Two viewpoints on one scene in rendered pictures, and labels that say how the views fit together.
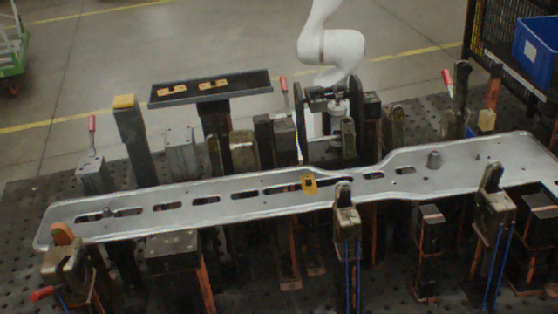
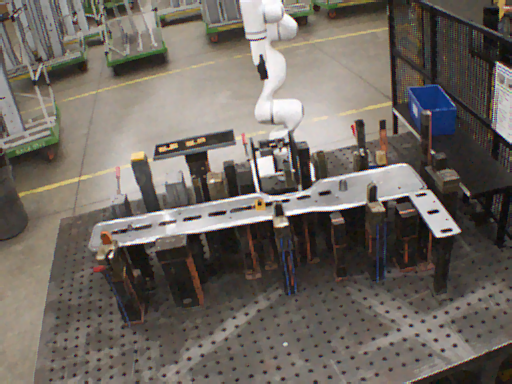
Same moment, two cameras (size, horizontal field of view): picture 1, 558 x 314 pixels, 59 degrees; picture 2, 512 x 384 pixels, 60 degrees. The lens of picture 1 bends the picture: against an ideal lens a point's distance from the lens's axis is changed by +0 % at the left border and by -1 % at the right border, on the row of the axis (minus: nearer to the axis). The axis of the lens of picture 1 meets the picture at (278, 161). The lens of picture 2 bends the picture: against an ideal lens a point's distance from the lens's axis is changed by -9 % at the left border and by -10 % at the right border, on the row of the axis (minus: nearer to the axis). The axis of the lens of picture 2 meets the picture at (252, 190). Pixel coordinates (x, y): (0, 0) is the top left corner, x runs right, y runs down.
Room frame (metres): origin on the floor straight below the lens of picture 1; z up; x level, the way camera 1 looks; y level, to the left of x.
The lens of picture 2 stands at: (-0.58, -0.15, 2.07)
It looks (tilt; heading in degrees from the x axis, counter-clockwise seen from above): 32 degrees down; 3
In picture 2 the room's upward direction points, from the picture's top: 10 degrees counter-clockwise
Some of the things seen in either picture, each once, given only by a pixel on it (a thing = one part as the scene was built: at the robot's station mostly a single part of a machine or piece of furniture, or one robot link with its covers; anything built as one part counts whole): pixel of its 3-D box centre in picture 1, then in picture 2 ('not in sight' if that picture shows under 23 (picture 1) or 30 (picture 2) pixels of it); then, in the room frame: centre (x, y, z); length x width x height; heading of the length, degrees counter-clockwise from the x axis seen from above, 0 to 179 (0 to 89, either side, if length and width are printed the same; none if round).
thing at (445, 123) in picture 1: (448, 162); (362, 188); (1.23, -0.53, 0.88); 0.07 x 0.06 x 0.35; 4
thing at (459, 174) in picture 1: (302, 188); (255, 208); (1.03, -0.05, 1.00); 1.38 x 0.22 x 0.02; 94
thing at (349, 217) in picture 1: (347, 262); (285, 254); (0.87, -0.15, 0.87); 0.12 x 0.09 x 0.35; 4
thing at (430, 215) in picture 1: (427, 256); (339, 248); (0.89, -0.36, 0.84); 0.11 x 0.08 x 0.29; 4
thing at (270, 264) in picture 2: (310, 224); (265, 234); (1.05, -0.07, 0.84); 0.13 x 0.05 x 0.29; 4
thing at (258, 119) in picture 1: (268, 173); (236, 201); (1.25, 0.03, 0.90); 0.05 x 0.05 x 0.40; 4
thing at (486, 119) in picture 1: (479, 164); (381, 188); (1.20, -0.61, 0.88); 0.04 x 0.04 x 0.36; 4
